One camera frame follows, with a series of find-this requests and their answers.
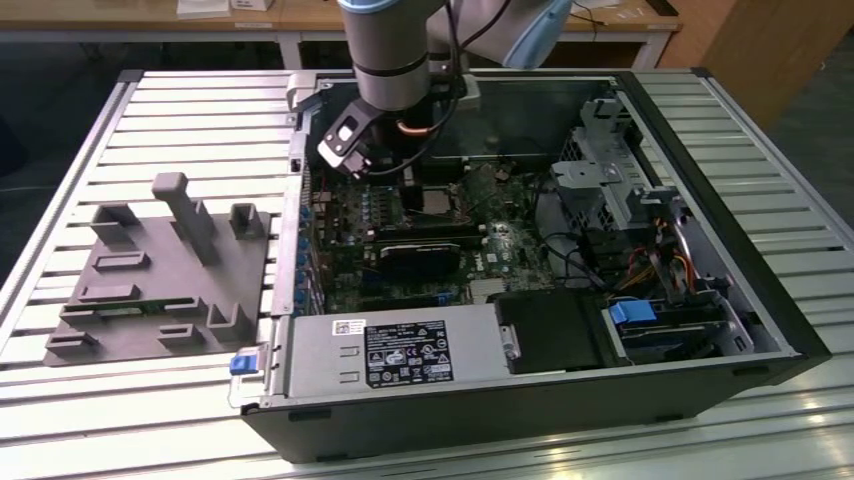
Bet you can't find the grey plastic fan shroud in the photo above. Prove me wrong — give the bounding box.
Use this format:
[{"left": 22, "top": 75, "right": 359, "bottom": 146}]
[{"left": 533, "top": 189, "right": 583, "bottom": 251}]

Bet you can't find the grey parts rack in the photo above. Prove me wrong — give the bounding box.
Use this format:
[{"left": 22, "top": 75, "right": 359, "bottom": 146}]
[{"left": 40, "top": 172, "right": 275, "bottom": 369}]

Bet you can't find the wooden cabinet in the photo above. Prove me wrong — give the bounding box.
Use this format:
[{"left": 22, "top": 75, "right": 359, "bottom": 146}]
[{"left": 659, "top": 0, "right": 854, "bottom": 131}]

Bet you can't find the metal disk bay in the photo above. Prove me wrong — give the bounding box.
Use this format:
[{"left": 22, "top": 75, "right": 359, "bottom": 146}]
[{"left": 598, "top": 292, "right": 759, "bottom": 365}]

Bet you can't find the grey metal drive cage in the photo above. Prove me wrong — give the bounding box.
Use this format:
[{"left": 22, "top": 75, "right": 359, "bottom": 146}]
[{"left": 546, "top": 97, "right": 673, "bottom": 232}]

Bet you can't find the black PC case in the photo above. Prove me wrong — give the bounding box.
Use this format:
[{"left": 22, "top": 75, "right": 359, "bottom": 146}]
[{"left": 239, "top": 67, "right": 833, "bottom": 464}]

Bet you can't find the CPU socket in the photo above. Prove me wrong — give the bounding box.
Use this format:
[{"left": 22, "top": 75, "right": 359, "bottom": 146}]
[{"left": 398, "top": 183, "right": 467, "bottom": 225}]

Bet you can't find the blue disk carrier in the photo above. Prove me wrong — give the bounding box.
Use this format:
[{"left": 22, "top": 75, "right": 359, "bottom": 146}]
[{"left": 610, "top": 298, "right": 659, "bottom": 329}]

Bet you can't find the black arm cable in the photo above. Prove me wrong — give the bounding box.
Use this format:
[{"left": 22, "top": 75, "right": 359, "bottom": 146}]
[{"left": 366, "top": 0, "right": 515, "bottom": 176}]

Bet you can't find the wooden desk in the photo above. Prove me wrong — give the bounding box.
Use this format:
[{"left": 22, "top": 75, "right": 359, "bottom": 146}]
[{"left": 0, "top": 0, "right": 682, "bottom": 71}]

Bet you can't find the grey case latch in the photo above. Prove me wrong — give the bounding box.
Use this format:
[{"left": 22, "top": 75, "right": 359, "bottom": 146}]
[{"left": 284, "top": 69, "right": 319, "bottom": 114}]

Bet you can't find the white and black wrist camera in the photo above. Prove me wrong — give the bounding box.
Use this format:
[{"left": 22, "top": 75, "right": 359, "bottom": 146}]
[{"left": 316, "top": 99, "right": 393, "bottom": 177}]

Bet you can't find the silver power supply with label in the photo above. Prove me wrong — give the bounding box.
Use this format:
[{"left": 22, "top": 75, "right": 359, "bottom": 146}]
[{"left": 263, "top": 305, "right": 523, "bottom": 401}]

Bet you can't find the coloured wire bundle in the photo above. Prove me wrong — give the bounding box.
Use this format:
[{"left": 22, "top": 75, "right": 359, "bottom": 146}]
[{"left": 617, "top": 243, "right": 701, "bottom": 301}]

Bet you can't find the black graphics card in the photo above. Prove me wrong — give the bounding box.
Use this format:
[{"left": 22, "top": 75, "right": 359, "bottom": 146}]
[{"left": 376, "top": 240, "right": 463, "bottom": 282}]

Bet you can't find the silver CPU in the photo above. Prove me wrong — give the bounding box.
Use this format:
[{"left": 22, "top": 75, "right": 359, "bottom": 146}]
[{"left": 422, "top": 188, "right": 463, "bottom": 215}]

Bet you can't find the green motherboard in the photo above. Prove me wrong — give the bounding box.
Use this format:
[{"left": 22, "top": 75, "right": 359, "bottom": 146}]
[{"left": 307, "top": 153, "right": 561, "bottom": 315}]

